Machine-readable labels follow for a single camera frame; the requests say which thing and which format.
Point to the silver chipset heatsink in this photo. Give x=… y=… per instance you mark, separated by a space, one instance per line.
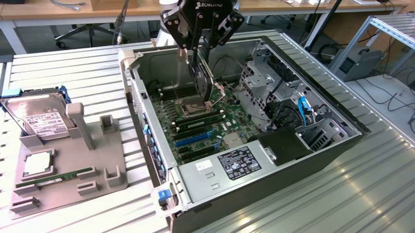
x=234 y=142

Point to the open black PC case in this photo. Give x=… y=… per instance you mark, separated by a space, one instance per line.
x=259 y=206

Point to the wooden desk white legs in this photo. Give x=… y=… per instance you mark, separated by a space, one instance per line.
x=25 y=12

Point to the green loose RAM stick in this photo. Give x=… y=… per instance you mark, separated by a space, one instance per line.
x=71 y=174

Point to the black expansion slot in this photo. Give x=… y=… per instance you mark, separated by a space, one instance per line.
x=189 y=135
x=197 y=157
x=196 y=150

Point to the blue disk carrier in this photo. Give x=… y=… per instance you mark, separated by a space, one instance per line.
x=11 y=93

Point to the black plastic air shroud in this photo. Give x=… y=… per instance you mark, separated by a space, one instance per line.
x=284 y=145

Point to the silver power supply unit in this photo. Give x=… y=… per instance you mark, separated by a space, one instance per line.
x=207 y=179

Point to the grey floor appliance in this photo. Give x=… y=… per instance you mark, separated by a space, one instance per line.
x=359 y=63

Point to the black stand pole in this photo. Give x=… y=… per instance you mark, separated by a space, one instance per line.
x=334 y=6

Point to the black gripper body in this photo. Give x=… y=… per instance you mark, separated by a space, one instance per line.
x=207 y=14

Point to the white box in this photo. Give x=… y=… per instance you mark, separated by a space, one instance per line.
x=311 y=2

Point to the thin socket locking lever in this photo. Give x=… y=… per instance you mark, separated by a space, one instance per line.
x=176 y=94

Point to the silver CPU chip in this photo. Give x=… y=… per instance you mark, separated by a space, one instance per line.
x=37 y=163

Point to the long wooden desk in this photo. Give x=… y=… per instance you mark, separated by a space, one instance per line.
x=356 y=7

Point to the black office chair base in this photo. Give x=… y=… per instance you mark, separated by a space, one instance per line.
x=282 y=17
x=91 y=30

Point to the black graphics card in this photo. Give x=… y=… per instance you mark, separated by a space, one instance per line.
x=201 y=80

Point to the open metal socket cover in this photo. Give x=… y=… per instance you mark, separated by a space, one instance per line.
x=222 y=89

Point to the green motherboard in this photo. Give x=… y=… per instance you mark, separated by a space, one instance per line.
x=161 y=109

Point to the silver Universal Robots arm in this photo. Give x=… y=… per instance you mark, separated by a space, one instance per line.
x=165 y=36

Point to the silver perforated drive cage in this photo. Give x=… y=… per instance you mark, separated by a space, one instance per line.
x=258 y=109

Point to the black desk device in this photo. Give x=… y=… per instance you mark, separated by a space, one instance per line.
x=11 y=1

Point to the blue case latch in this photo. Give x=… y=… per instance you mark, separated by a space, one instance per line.
x=163 y=195

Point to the grey parts rack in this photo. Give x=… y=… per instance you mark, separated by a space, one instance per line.
x=64 y=170

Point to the silver hard disk drive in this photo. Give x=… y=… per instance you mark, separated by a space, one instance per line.
x=39 y=121

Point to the blue expansion slot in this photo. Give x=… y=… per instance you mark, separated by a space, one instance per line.
x=191 y=140

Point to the black RAM slot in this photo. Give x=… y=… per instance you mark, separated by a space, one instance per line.
x=179 y=95
x=177 y=89

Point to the silver disk bay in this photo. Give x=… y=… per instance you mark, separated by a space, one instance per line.
x=324 y=136

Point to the aluminium frame rack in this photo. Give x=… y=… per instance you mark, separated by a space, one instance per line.
x=395 y=26

